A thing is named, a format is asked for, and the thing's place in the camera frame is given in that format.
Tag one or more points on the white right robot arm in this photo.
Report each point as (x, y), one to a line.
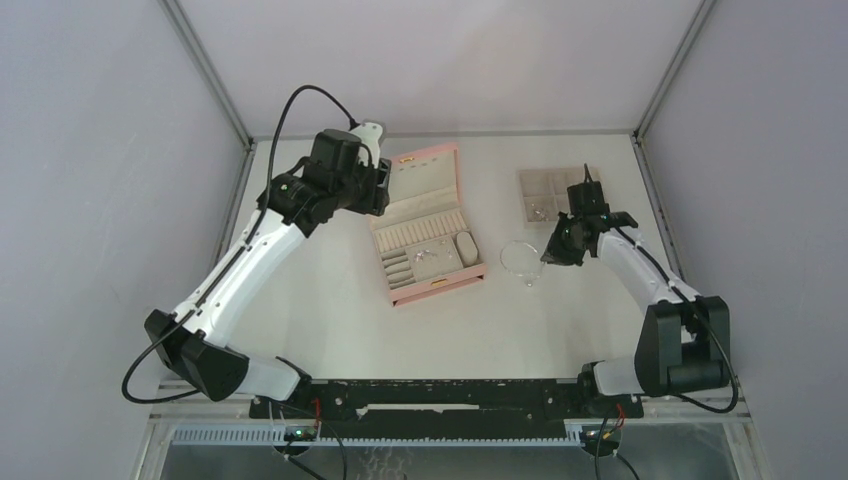
(684, 337)

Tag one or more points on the beige oval watch pillow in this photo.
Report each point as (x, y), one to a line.
(466, 249)

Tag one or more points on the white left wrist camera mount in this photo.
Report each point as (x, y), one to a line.
(370, 134)

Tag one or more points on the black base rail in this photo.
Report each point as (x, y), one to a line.
(556, 399)

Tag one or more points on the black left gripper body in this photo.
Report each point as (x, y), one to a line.
(375, 181)

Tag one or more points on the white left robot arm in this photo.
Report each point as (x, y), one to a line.
(343, 171)

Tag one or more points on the beige divided tray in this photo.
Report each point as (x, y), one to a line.
(543, 192)

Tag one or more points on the pink jewelry box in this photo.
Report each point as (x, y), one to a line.
(415, 236)

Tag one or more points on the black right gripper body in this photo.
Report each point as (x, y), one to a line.
(562, 245)

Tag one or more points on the white slotted cable duct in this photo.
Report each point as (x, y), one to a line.
(266, 435)

